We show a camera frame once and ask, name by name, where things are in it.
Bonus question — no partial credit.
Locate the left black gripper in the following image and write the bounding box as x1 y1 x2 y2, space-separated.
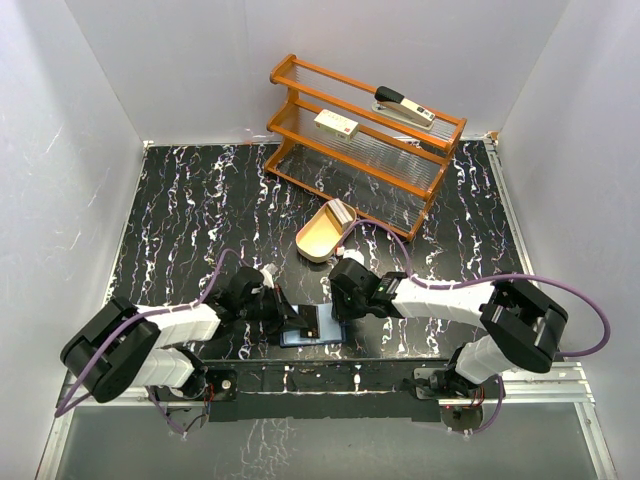
238 283 307 334

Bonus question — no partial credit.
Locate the black chip credit card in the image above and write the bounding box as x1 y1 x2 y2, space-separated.
298 305 320 339

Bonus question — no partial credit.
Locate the stack of credit cards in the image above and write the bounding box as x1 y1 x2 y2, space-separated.
328 198 356 229

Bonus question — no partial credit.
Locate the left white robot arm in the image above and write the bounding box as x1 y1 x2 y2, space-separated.
60 267 310 403

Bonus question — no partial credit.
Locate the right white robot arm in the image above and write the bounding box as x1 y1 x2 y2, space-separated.
329 258 568 398

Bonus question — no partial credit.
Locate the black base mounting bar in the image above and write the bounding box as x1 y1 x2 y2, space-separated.
202 358 506 424

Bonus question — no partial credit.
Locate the orange wooden three-tier rack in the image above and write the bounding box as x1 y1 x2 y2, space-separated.
265 54 467 239

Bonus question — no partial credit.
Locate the white staples box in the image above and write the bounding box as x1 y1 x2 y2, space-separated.
314 109 360 142

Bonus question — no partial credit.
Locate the black and beige stapler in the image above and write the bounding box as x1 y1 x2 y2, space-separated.
372 86 436 131

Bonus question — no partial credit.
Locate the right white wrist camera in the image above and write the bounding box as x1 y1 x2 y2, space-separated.
335 246 365 265

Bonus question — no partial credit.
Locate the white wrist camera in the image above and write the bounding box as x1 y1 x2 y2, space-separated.
335 246 365 265
260 263 278 289

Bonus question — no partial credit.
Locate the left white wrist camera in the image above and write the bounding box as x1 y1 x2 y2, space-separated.
260 263 278 289

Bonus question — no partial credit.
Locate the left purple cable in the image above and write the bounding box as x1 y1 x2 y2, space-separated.
52 247 246 419

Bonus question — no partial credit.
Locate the aluminium frame rail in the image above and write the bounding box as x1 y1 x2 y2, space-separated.
482 132 617 480

